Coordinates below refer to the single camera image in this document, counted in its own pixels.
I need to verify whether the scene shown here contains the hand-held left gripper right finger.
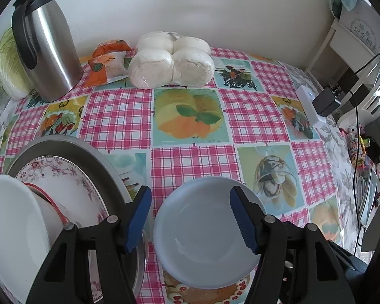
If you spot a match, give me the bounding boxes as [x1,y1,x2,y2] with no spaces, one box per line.
[230,185,358,304]

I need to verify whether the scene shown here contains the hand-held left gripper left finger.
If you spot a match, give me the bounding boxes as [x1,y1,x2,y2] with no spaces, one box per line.
[25,185,153,304]

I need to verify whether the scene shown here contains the small pale blue bowl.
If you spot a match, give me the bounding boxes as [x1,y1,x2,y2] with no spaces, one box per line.
[153,177,267,290]

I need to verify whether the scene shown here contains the stainless steel basin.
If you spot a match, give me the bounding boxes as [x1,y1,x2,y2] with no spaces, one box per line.
[6,135,146,304]

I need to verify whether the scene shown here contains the pink floral round plate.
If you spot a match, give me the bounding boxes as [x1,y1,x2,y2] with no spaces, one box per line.
[15,156,112,304]

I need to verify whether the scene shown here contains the strawberry print bowl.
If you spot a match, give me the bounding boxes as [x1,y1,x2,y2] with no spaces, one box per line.
[25,182,68,229]

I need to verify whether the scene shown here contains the white square bowl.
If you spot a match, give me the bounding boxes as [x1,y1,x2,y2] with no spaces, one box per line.
[0,174,65,304]

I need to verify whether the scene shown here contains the pink checked tablecloth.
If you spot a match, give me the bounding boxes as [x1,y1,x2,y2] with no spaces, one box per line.
[0,47,343,304]

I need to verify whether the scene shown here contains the white framed tablet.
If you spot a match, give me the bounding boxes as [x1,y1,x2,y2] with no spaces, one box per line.
[358,167,380,227]

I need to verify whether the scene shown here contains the pile of colourful trinkets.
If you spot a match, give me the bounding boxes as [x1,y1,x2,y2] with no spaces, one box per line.
[345,125,380,169]

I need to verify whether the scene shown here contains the white power strip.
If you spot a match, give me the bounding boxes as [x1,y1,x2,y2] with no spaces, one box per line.
[295,85,328,127]

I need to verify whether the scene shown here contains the black power adapter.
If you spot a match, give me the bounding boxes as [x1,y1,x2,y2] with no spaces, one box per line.
[313,88,343,117]

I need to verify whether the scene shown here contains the orange snack packet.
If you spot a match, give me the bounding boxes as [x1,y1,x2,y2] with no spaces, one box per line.
[82,54,131,88]
[93,40,132,58]

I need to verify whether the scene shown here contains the bag of steamed buns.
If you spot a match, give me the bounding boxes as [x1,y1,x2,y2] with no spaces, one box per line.
[128,31,215,89]

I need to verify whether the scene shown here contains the stainless steel thermos jug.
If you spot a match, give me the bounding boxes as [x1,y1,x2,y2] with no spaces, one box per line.
[12,0,84,103]

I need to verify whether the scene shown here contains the white shelf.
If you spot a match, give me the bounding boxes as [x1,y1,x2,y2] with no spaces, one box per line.
[306,19,380,81]

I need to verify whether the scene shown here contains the napa cabbage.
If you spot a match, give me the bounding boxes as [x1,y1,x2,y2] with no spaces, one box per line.
[0,27,34,99]

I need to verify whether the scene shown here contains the white printed box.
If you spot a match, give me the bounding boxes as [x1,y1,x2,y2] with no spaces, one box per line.
[331,0,380,52]

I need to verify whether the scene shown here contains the teal cloth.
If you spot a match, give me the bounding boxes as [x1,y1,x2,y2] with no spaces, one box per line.
[331,0,364,17]

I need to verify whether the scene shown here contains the black cable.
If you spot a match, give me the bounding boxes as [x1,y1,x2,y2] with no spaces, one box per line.
[352,100,365,251]

